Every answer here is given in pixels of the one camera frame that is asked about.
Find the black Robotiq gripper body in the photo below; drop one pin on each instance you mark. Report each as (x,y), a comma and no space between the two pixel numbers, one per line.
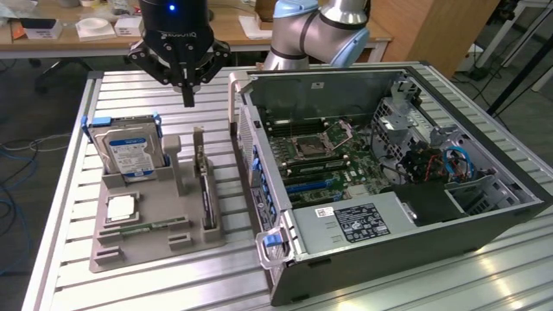
(177,19)

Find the NVIDIA graphics card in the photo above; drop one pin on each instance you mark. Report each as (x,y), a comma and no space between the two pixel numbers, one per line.
(207,201)

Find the white labelled carton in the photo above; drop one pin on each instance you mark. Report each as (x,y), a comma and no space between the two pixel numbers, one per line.
(127,29)

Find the white booklet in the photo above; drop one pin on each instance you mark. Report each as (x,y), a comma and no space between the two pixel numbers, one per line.
(252,29)

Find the brown cardboard box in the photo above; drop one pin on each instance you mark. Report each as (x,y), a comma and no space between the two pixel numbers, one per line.
(263,13)

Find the wooden desk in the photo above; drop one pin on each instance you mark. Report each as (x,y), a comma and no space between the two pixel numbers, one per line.
(70,42)

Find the black chair base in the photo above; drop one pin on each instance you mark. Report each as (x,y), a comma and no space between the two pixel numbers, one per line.
(56,68)

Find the white box with dark lid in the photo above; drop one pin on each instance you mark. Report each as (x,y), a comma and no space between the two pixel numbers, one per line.
(43,32)

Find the hard disk in blue caddy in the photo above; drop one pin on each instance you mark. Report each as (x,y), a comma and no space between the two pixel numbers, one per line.
(129,152)

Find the CPU socket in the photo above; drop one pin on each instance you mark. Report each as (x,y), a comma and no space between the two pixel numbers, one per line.
(311,147)

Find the metal socket cover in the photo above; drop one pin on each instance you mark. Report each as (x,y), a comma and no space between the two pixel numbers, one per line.
(341,134)

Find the black RAM stick with label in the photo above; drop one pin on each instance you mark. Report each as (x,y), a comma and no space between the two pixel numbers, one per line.
(315,168)

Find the blue expansion slot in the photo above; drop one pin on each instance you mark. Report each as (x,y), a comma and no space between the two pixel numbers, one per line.
(307,188)

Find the silver CPU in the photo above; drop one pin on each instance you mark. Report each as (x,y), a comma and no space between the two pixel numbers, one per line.
(120,207)

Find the silver drive cage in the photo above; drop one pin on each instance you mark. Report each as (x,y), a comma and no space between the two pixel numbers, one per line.
(395,124)

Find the grey printed parts rack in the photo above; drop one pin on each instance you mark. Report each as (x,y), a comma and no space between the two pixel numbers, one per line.
(168,210)

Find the green motherboard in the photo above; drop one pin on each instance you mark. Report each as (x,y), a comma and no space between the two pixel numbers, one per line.
(367,171)

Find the green RAM stick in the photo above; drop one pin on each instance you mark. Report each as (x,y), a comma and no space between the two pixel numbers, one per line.
(143,227)

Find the blue case latch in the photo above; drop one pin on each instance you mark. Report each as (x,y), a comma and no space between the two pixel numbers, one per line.
(272,241)

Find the grey power supply unit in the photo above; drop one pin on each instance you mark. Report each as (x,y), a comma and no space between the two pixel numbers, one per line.
(320,233)

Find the metal disk bay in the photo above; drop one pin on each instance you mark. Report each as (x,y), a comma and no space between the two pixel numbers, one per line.
(471,194)

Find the black open PC case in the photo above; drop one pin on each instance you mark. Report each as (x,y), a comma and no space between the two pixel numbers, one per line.
(388,259)

